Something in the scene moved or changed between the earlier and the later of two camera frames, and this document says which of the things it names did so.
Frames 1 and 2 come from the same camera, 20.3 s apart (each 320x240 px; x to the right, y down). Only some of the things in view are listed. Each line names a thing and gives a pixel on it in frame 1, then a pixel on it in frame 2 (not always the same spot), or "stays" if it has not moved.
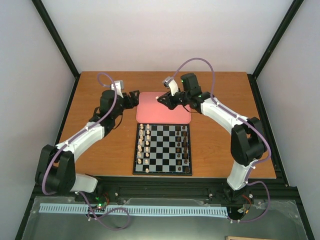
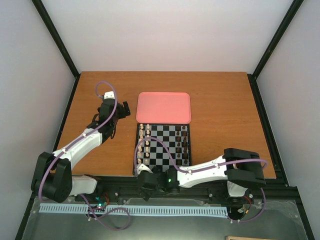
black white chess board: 162,149 stays
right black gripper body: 186,95 -> 141,191
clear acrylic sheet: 280,219 stays
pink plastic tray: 150,110 stays
